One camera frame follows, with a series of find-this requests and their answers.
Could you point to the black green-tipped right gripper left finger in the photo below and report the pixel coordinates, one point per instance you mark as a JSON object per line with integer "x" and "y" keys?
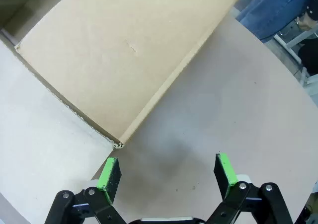
{"x": 109, "y": 181}

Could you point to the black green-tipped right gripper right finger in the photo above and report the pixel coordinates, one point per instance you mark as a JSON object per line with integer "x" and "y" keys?
{"x": 224, "y": 174}

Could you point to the brown cardboard shipping box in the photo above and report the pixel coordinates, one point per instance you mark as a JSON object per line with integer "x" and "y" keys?
{"x": 111, "y": 60}

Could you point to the person's left hand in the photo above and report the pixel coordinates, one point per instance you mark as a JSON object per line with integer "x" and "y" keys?
{"x": 306, "y": 21}

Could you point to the black chair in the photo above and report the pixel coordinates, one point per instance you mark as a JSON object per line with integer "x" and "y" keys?
{"x": 309, "y": 57}

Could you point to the white table with white legs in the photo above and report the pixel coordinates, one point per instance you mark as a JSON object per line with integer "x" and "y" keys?
{"x": 288, "y": 44}

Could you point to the blue denim jeans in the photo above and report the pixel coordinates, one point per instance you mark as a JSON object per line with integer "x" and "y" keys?
{"x": 273, "y": 8}

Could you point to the dark navy button shirt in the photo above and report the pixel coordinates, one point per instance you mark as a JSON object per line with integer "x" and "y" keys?
{"x": 313, "y": 0}

